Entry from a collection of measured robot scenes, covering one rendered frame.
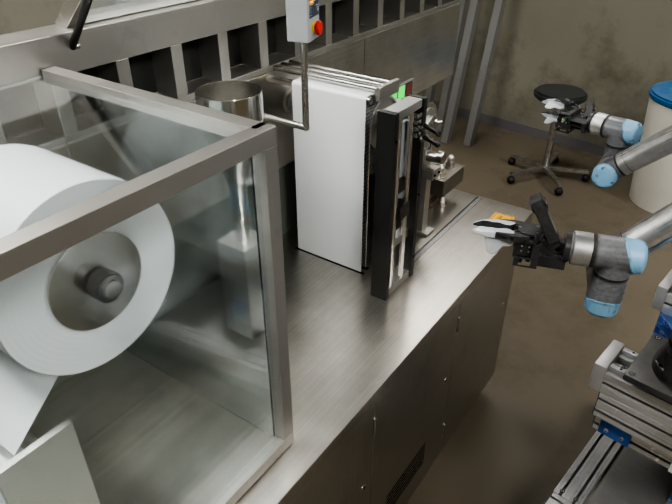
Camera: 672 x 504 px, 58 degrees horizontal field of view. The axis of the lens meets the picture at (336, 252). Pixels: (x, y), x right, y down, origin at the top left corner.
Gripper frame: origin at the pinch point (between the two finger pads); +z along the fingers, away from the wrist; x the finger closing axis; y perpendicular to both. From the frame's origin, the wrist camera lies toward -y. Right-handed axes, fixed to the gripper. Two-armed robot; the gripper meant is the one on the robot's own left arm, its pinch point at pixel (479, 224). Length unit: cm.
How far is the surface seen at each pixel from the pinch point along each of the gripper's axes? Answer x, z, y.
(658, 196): 282, -100, 74
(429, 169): 49, 19, 3
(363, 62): 76, 49, -23
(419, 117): 18.9, 18.8, -18.7
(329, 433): -35, 23, 39
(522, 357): 118, -25, 109
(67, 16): -27, 82, -41
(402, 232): 21.5, 20.9, 14.0
